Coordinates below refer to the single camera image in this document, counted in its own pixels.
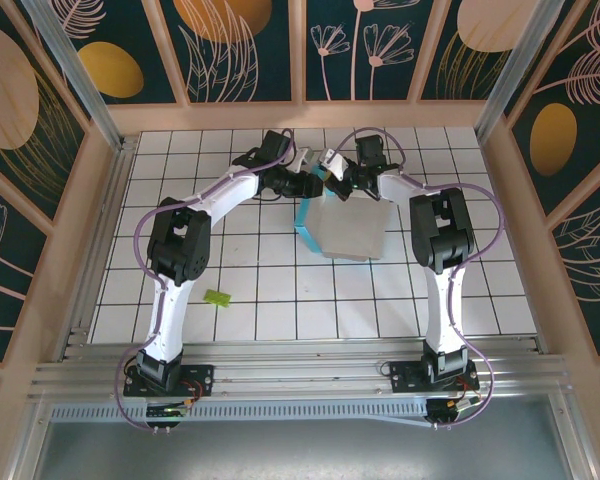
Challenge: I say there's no grey metal sheet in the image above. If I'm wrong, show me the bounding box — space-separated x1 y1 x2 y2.
29 422 581 480

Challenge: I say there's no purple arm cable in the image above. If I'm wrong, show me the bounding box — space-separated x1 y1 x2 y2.
114 128 296 434
329 127 506 431

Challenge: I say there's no aluminium mounting rail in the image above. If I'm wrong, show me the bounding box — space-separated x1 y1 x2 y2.
29 339 571 401

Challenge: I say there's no black controller board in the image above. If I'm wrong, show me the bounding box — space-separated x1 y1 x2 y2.
144 397 196 434
427 397 481 426

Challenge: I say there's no white and blue cloth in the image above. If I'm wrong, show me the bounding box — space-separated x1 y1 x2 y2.
293 164 389 264

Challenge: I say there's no grey slotted cable duct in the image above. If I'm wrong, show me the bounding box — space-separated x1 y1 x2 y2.
49 397 431 424

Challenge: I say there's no small green plastic piece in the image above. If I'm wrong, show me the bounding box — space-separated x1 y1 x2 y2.
202 288 234 307

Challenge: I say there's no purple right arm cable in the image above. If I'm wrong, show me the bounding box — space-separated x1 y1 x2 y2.
329 127 506 431

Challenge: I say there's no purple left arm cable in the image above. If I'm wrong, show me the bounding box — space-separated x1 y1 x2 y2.
114 128 296 434

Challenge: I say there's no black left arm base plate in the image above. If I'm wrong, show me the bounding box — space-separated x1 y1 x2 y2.
123 363 216 399

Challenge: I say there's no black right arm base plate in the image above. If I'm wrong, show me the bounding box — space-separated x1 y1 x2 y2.
388 359 481 394

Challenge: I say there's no aluminium side rail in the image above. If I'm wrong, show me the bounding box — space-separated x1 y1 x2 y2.
59 144 136 361

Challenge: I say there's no aluminium frame post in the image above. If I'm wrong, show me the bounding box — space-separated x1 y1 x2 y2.
19 0 131 151
474 0 579 146

